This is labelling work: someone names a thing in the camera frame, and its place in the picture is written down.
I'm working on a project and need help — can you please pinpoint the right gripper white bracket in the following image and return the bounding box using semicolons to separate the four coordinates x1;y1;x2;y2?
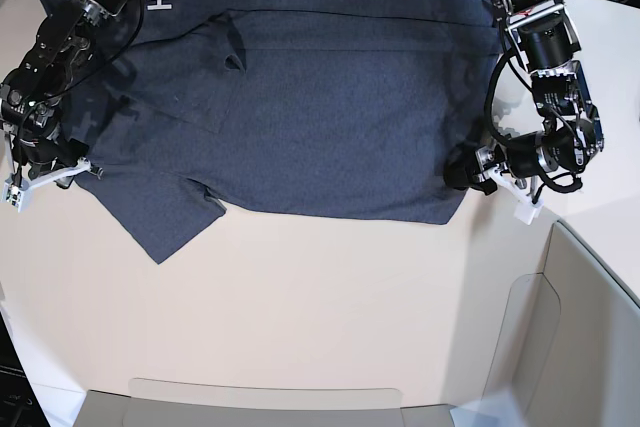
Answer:
8;157;103;206

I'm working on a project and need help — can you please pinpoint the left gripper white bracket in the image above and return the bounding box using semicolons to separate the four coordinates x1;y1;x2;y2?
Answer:
443;145;538;202

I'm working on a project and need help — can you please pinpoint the dark blue t-shirt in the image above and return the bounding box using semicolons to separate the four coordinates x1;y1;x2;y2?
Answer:
63;0;500;263

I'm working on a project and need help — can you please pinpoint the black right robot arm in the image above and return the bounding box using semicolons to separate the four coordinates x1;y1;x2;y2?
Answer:
1;0;130;210

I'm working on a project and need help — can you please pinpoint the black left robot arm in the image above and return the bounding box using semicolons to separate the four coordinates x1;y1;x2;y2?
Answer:
444;0;604;224

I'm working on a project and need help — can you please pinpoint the grey front partition panel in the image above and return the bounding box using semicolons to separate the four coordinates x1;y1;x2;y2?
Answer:
73;391;454;427

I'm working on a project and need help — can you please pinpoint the grey partition panel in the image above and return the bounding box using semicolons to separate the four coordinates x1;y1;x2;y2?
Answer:
482;220;640;427
73;391;454;427

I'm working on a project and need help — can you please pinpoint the grey right side partition panel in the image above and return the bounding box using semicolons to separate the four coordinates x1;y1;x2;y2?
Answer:
482;220;640;427

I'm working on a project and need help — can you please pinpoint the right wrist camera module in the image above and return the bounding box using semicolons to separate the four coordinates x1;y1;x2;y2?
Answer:
1;177;31;212

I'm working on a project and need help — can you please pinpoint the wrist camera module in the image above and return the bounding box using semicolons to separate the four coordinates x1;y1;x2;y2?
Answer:
1;177;31;212
514;199;544;225

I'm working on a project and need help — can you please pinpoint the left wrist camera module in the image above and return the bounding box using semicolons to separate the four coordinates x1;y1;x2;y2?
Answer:
514;199;544;225

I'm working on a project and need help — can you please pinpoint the clear acrylic right panel bracket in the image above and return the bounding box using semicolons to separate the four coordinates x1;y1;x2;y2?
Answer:
483;273;561;410

